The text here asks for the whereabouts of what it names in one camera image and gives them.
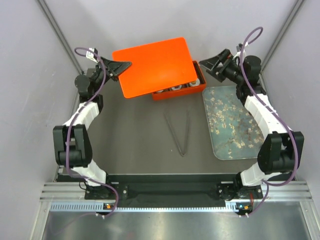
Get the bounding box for metal tongs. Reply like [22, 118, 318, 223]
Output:
[163, 109, 191, 158]

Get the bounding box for blue floral tray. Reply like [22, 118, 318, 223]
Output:
[202, 86, 264, 161]

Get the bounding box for grey slotted cable duct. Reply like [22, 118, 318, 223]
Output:
[50, 202, 252, 213]

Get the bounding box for white paper cup front right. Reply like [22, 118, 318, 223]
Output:
[188, 79, 201, 87]

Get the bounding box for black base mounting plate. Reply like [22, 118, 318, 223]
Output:
[84, 181, 263, 201]

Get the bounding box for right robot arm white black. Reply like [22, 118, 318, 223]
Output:
[199, 49, 305, 200]

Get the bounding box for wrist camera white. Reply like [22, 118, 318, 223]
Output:
[233, 42, 249, 60]
[85, 47, 99, 64]

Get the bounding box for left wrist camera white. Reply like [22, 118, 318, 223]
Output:
[85, 47, 99, 64]

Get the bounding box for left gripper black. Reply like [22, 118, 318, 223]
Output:
[90, 56, 132, 94]

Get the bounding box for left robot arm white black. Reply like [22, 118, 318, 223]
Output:
[52, 57, 132, 199]

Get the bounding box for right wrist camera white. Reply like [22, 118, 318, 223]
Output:
[233, 42, 249, 60]

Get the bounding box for orange box lid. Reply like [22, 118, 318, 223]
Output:
[112, 37, 197, 99]

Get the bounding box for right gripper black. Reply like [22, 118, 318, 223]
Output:
[198, 49, 245, 86]

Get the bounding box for aluminium frame rail front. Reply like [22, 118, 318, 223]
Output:
[40, 181, 312, 202]

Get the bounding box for white paper cup front middle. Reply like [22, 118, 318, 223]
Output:
[170, 85, 182, 91]

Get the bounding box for orange compartment box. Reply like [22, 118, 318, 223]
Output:
[151, 60, 207, 101]

